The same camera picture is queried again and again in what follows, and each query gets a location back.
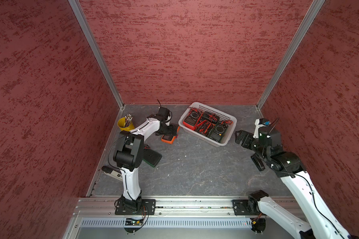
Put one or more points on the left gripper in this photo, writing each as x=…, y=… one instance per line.
x=171, y=127

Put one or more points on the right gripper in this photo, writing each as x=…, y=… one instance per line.
x=248, y=136

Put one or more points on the orange multimeter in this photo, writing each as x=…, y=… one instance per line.
x=169, y=138

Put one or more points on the green large multimeter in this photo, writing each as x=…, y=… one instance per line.
x=219, y=130

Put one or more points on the dark green multimeter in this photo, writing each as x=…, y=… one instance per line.
x=151, y=157

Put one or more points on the black multimeter face down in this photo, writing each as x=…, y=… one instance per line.
x=211, y=117

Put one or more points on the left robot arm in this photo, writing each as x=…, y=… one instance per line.
x=128, y=151

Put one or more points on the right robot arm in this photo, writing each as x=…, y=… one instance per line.
x=268, y=151

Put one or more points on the small black device right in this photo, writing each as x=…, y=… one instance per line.
x=258, y=162

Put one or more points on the pens in cup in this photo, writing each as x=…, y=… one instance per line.
x=128, y=119

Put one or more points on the yellow metal pen cup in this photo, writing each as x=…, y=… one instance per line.
x=120, y=124

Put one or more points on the white grey handheld tester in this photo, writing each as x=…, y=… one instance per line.
x=112, y=173

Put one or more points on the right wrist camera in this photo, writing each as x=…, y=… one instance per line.
x=262, y=122

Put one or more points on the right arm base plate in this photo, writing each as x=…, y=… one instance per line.
x=248, y=207

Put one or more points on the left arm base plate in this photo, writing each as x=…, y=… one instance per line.
x=140, y=207

